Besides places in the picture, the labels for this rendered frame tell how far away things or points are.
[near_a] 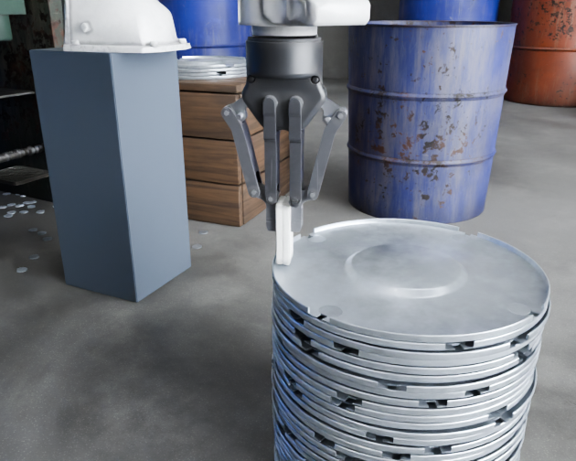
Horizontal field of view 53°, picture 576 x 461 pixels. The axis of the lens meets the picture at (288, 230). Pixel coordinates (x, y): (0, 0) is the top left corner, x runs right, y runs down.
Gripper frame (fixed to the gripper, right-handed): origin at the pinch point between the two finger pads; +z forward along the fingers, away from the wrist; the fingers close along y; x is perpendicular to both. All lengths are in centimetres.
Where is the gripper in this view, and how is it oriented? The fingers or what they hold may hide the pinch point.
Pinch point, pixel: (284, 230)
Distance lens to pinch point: 62.8
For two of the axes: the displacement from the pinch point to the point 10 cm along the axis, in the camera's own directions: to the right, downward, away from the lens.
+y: -9.9, -0.5, 1.3
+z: 0.0, 9.3, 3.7
